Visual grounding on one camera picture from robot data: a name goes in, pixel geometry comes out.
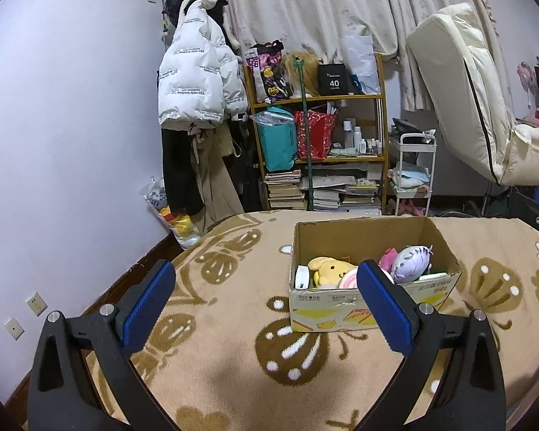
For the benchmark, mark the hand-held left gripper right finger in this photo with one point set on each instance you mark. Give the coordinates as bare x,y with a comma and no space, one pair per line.
384,309

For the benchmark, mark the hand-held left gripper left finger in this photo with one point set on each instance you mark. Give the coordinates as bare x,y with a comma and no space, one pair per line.
146,309

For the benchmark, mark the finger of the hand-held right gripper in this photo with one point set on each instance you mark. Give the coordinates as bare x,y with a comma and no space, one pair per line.
532,215

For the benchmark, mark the pink strawberry plush toy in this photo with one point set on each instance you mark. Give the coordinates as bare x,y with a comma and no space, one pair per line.
388,258

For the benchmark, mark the purple white plush toy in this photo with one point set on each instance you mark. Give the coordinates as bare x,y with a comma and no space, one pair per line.
411,262

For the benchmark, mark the cardboard box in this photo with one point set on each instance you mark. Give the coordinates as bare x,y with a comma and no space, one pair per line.
323,318

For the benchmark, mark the pink white round plush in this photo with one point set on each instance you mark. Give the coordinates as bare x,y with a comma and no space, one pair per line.
348,280

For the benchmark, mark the green white packet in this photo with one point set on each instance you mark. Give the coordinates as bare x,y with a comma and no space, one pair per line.
431,275

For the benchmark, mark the yellow dog plush toy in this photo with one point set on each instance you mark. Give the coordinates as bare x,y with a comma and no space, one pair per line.
330,271

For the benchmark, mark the beige butterfly print rug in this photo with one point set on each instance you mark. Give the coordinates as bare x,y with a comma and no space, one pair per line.
233,323

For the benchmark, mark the white black small box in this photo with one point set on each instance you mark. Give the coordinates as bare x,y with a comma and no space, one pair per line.
302,276

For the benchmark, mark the plastic bag of toys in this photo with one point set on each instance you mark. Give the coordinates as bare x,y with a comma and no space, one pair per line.
179,224

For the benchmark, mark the pink fan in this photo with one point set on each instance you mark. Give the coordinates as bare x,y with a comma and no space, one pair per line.
528,76

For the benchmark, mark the white trolley cart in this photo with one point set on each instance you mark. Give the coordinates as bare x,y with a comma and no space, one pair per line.
413,141

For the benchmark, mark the beige coat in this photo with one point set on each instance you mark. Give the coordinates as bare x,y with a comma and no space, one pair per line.
215,179

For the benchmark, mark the stack of books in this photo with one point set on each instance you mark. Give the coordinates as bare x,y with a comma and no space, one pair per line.
283,188

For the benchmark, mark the white folded mattress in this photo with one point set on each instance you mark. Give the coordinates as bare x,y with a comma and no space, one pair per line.
453,76

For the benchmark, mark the group of cosmetic bottles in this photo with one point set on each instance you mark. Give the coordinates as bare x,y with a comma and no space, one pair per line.
348,132

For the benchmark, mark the green pole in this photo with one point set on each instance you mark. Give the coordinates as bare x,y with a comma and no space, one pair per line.
308,143

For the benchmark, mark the red bag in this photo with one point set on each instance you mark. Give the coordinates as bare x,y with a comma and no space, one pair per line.
312,137

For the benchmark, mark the teal bag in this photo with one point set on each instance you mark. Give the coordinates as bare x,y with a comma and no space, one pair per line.
276,143

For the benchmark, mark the wooden shelf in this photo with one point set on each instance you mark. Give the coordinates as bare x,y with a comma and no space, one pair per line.
341,96

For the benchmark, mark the clear plastic bag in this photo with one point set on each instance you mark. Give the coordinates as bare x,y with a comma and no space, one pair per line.
274,116

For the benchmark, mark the white plastic bag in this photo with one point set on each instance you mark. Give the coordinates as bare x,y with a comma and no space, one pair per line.
359,58

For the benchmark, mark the black printed box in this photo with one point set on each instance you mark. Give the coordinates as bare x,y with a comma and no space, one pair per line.
334,78

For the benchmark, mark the white puffer jacket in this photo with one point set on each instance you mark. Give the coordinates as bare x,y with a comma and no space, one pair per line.
193,72

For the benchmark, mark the blond wig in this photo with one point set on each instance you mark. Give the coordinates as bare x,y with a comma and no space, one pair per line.
312,72

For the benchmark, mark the patterned pink black bag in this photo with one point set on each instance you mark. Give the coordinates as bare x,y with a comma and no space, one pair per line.
269,81

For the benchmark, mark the floral beige curtain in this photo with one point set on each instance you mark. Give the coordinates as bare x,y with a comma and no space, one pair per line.
319,9

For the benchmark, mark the white wall outlet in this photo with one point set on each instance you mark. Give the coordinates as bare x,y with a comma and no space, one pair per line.
37,304
14,328

